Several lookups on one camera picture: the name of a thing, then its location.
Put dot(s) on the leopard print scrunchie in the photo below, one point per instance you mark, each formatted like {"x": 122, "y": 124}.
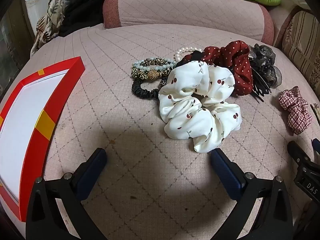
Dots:
{"x": 150, "y": 61}

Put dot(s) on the red polka dot scrunchie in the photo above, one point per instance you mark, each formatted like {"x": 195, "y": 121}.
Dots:
{"x": 240, "y": 65}

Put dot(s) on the brown hair clip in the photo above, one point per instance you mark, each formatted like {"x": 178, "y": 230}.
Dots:
{"x": 315, "y": 111}

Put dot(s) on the floral patterned cloth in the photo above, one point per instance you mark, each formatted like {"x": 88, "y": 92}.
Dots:
{"x": 51, "y": 17}

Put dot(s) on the black organza hair claw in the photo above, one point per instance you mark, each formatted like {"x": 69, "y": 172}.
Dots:
{"x": 262, "y": 60}

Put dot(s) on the black cloth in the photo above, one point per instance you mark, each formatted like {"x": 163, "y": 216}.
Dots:
{"x": 82, "y": 15}

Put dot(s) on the thin black satin scrunchie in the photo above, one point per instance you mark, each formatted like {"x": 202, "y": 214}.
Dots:
{"x": 136, "y": 88}

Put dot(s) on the white cherry print scrunchie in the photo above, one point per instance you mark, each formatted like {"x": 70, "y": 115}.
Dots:
{"x": 185, "y": 110}

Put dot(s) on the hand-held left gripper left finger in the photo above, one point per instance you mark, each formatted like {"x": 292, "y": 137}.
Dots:
{"x": 92, "y": 172}

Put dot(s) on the black velvet scrunchie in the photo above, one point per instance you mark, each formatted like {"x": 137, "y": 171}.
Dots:
{"x": 193, "y": 56}

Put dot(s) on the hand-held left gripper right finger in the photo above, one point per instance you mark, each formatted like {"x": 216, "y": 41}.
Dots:
{"x": 225, "y": 172}

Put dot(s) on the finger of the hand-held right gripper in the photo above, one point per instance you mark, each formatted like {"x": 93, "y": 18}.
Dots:
{"x": 317, "y": 145}
{"x": 297, "y": 153}

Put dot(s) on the red checked scrunchie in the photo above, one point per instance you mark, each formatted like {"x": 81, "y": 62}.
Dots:
{"x": 297, "y": 112}

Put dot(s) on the red cardboard box white inside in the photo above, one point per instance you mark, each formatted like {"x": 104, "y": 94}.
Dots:
{"x": 62, "y": 85}

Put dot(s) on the pink sofa back cushion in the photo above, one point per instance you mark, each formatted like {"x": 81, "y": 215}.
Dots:
{"x": 175, "y": 7}

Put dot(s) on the striped brown cushion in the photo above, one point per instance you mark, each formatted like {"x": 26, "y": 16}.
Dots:
{"x": 300, "y": 37}

